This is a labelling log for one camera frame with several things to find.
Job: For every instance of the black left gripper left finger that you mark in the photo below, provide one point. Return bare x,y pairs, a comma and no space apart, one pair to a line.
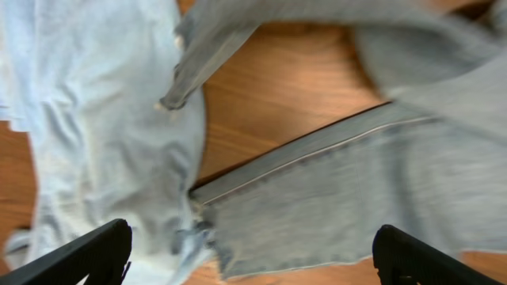
100,257

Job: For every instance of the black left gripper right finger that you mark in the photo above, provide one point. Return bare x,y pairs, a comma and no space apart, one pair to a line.
402,259

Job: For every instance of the blue denim jeans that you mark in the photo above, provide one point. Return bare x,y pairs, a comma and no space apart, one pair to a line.
431,162

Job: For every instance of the light blue printed t-shirt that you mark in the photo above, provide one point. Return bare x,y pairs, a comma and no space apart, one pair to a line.
82,79

